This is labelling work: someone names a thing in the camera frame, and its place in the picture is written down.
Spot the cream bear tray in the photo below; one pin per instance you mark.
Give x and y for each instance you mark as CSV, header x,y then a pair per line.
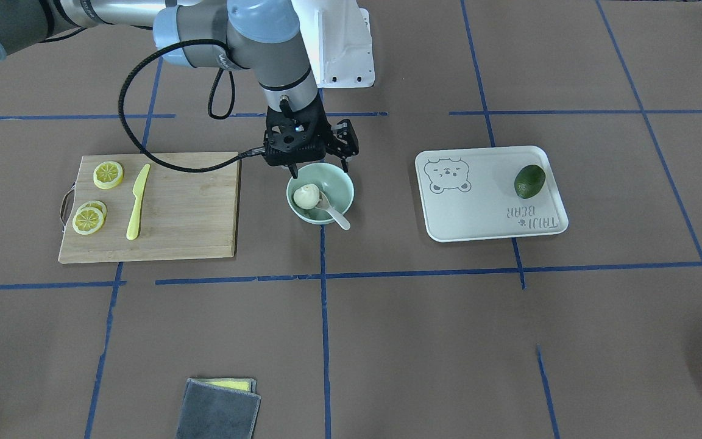
x,y
468,194

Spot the green avocado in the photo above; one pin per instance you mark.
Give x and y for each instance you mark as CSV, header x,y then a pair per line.
x,y
529,181

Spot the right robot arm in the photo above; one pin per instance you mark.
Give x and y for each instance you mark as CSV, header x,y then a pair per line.
x,y
265,37

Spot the lemon slice lower back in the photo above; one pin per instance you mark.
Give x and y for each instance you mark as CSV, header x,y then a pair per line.
x,y
101,206

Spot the mint green bowl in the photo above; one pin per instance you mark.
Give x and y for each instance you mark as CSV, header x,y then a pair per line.
x,y
332,181

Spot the yellow sponge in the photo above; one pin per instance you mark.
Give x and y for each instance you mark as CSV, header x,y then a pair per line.
x,y
247,385

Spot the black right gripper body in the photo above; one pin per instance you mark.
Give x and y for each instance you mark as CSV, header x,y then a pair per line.
x,y
346,139

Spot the white ceramic spoon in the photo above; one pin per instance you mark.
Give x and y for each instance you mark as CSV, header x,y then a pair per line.
x,y
334,213

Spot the yellow plastic knife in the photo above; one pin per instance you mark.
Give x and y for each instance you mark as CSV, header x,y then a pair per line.
x,y
133,227

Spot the lemon slice upper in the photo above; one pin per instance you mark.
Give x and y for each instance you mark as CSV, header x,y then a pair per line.
x,y
108,174

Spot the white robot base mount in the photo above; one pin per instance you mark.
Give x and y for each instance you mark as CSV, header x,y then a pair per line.
x,y
338,40

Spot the white steamed bun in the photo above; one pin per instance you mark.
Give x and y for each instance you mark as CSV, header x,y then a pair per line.
x,y
306,197

